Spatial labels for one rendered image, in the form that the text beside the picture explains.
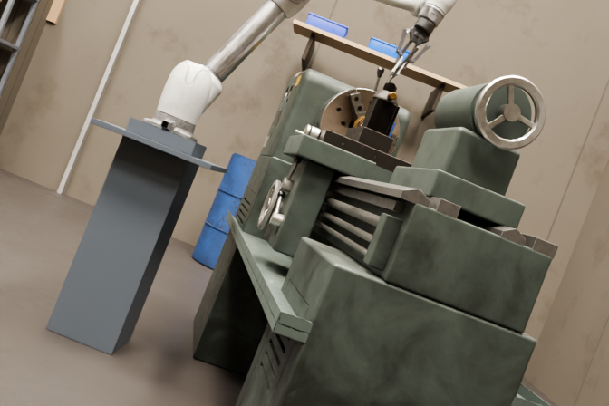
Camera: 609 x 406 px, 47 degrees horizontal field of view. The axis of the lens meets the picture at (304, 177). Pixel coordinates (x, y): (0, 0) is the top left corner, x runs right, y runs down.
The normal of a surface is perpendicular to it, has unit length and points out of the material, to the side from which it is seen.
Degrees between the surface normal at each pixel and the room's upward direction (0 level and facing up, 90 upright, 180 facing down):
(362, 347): 90
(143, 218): 90
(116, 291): 90
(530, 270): 90
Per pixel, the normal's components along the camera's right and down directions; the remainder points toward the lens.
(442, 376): 0.15, 0.04
